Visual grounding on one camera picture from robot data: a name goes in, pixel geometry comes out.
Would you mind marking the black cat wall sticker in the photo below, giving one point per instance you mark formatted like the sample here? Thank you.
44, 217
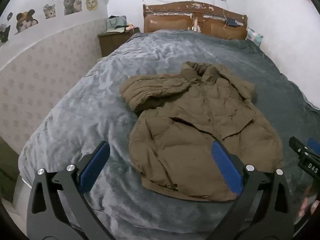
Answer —
5, 33

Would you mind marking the olive brown puffer jacket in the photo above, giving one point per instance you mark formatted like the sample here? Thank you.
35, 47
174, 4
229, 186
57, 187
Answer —
200, 130

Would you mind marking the pastel checked pillow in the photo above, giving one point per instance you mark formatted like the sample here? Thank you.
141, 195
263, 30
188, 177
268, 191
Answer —
254, 36

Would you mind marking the grey plush bed blanket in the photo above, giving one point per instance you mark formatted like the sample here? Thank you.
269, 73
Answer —
105, 92

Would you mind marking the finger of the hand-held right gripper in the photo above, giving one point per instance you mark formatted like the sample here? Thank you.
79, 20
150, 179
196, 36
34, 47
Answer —
298, 145
314, 145

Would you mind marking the yellow lion face sticker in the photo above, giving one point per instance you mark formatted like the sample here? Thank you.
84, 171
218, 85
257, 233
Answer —
91, 2

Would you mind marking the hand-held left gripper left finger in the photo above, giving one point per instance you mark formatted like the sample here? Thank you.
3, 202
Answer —
95, 164

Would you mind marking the brown wooden padded headboard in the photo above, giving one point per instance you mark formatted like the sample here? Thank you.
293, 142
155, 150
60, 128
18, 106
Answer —
165, 22

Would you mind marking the pile of green clothes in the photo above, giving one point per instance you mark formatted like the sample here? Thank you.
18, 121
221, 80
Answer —
115, 24

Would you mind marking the person's right hand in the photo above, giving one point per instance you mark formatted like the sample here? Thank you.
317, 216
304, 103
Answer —
306, 205

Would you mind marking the tabby kitten wall sticker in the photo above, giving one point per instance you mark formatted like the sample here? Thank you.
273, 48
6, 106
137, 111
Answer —
49, 11

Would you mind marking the small black device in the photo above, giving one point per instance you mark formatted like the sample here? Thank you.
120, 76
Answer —
231, 22

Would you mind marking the calico cat wall sticker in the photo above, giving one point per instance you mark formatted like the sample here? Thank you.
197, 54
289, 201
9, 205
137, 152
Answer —
26, 21

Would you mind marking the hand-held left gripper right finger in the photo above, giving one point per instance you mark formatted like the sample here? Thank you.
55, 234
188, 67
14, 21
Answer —
226, 166

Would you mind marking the brown wooden nightstand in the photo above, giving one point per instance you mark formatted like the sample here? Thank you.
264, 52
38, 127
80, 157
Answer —
112, 40

